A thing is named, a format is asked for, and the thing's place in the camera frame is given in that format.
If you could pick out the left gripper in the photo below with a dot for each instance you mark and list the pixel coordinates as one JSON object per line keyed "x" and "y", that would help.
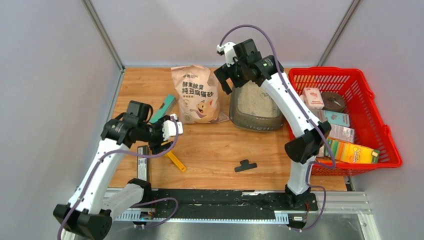
{"x": 156, "y": 146}

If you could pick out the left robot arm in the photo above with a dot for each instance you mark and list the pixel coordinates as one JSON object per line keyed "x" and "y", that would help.
{"x": 87, "y": 213}

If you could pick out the pink cat litter bag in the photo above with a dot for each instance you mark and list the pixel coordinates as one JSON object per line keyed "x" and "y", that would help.
{"x": 198, "y": 97}

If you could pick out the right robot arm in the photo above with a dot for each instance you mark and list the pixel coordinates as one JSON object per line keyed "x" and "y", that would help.
{"x": 310, "y": 134}

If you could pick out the white patterned box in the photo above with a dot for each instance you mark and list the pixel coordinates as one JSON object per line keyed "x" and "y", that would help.
{"x": 342, "y": 133}

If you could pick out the brown round container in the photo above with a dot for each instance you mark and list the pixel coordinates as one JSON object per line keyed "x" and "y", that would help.
{"x": 333, "y": 102}

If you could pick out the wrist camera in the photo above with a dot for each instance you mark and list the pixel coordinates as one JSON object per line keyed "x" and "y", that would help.
{"x": 228, "y": 51}
{"x": 171, "y": 127}

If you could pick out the black bag clip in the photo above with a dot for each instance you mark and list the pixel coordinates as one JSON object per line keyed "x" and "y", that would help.
{"x": 245, "y": 165}

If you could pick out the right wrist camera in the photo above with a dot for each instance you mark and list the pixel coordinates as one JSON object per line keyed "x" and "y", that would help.
{"x": 228, "y": 51}

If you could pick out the black flat box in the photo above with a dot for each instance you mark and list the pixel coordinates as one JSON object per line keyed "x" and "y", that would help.
{"x": 143, "y": 163}

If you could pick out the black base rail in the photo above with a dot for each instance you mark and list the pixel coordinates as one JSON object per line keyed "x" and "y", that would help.
{"x": 221, "y": 206}

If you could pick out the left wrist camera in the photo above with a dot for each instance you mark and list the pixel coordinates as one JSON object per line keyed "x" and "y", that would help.
{"x": 171, "y": 127}

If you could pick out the yellow sponge pack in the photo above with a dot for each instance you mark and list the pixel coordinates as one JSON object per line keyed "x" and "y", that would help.
{"x": 351, "y": 153}

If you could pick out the yellow plastic scoop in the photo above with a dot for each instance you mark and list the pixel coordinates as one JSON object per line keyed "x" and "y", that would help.
{"x": 171, "y": 156}

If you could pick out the red plastic basket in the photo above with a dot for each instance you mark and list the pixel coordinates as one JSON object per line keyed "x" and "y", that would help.
{"x": 365, "y": 118}

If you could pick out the pink white carton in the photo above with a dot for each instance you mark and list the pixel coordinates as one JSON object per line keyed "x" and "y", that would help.
{"x": 312, "y": 98}

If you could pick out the grey litter box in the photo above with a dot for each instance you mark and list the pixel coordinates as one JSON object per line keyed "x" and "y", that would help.
{"x": 251, "y": 108}

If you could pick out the teal pink box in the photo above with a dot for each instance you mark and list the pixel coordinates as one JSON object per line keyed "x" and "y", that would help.
{"x": 336, "y": 118}

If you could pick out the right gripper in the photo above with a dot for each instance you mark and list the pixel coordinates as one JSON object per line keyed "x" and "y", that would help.
{"x": 224, "y": 72}

